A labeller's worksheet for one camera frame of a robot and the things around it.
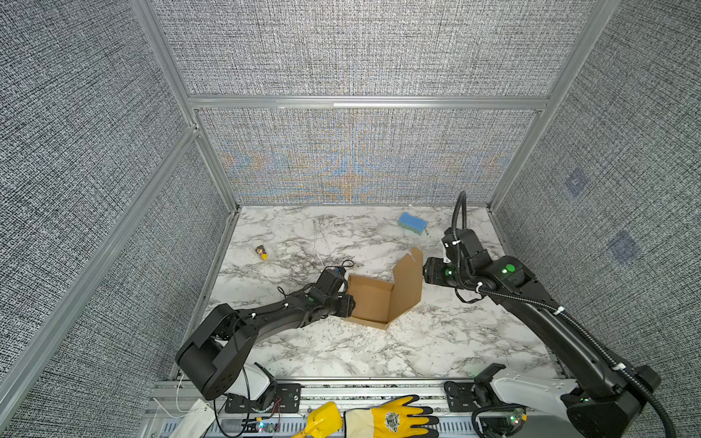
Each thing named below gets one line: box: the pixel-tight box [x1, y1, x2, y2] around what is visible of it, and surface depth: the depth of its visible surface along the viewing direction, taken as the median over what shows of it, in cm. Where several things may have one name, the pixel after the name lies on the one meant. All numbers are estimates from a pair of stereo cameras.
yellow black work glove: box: [344, 394, 441, 438], surface depth 70 cm
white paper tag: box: [168, 397, 217, 438], surface depth 71 cm
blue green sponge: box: [397, 211, 429, 236], surface depth 115 cm
